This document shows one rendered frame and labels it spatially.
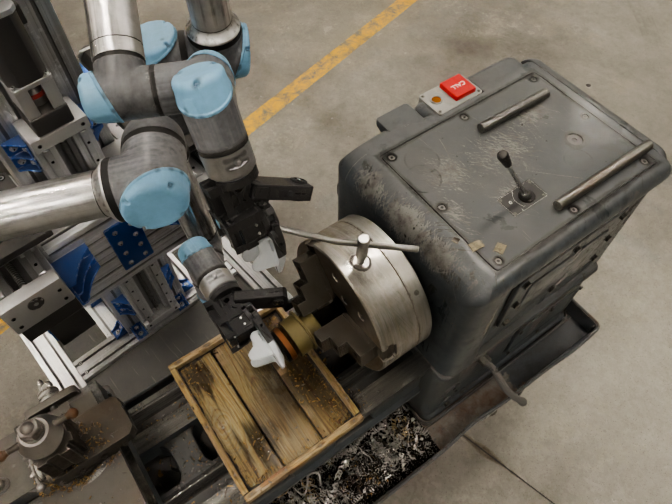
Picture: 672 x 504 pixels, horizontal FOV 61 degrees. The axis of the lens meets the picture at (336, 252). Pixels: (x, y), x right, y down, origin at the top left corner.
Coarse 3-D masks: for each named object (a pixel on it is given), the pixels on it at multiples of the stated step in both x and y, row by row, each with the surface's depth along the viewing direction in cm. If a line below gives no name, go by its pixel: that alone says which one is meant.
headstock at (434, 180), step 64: (512, 64) 136; (448, 128) 124; (512, 128) 124; (576, 128) 124; (384, 192) 116; (448, 192) 114; (512, 192) 114; (640, 192) 116; (448, 256) 107; (512, 256) 106; (576, 256) 124; (448, 320) 114; (512, 320) 138
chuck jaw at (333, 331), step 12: (336, 324) 114; (348, 324) 114; (324, 336) 113; (336, 336) 112; (348, 336) 112; (360, 336) 112; (324, 348) 114; (336, 348) 113; (348, 348) 113; (360, 348) 110; (372, 348) 110; (360, 360) 110
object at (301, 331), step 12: (288, 324) 113; (300, 324) 113; (312, 324) 114; (276, 336) 113; (288, 336) 113; (300, 336) 112; (312, 336) 113; (288, 348) 112; (300, 348) 113; (312, 348) 115; (288, 360) 114
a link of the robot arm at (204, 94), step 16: (208, 64) 75; (176, 80) 73; (192, 80) 72; (208, 80) 72; (224, 80) 74; (176, 96) 74; (192, 96) 73; (208, 96) 73; (224, 96) 74; (192, 112) 74; (208, 112) 74; (224, 112) 75; (192, 128) 76; (208, 128) 75; (224, 128) 76; (240, 128) 78; (208, 144) 77; (224, 144) 77; (240, 144) 79
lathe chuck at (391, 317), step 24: (336, 264) 107; (384, 264) 107; (336, 288) 113; (360, 288) 105; (384, 288) 106; (360, 312) 108; (384, 312) 106; (408, 312) 108; (384, 336) 107; (408, 336) 111; (384, 360) 112
